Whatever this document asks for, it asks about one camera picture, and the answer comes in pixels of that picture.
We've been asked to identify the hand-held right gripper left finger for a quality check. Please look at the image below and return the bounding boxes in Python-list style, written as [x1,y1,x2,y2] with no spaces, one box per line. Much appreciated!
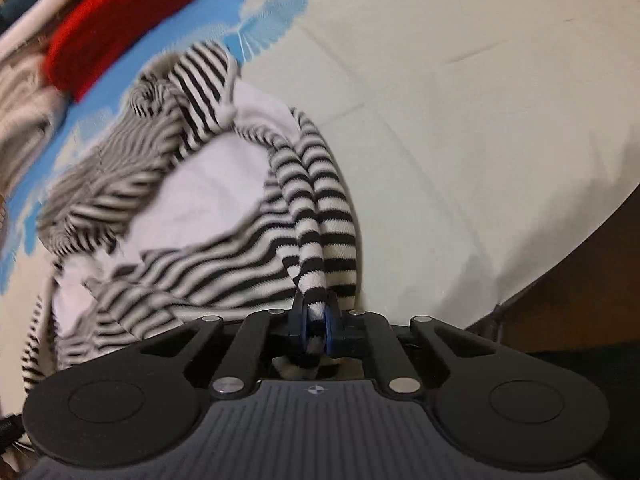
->
[134,292,315,402]

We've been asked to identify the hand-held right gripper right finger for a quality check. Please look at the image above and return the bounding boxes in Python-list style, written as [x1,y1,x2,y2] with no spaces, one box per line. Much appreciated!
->
[322,296,502,400]

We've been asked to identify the striped sweater with white vest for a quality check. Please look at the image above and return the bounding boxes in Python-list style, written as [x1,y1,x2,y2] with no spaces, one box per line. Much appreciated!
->
[20,40,362,397]

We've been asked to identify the blue and cream printed bedsheet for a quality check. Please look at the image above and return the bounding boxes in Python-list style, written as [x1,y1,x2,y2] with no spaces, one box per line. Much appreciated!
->
[0,0,640,413]

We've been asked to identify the cream folded quilt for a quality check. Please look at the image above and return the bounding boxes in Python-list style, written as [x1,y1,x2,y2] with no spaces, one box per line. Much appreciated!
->
[0,35,69,192]

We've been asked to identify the red folded blanket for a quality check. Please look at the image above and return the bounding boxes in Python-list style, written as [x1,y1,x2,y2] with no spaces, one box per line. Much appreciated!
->
[42,0,209,104]

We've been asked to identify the stack of white folded bedding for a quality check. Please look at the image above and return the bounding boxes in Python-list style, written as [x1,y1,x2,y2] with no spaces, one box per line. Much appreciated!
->
[0,0,101,63]

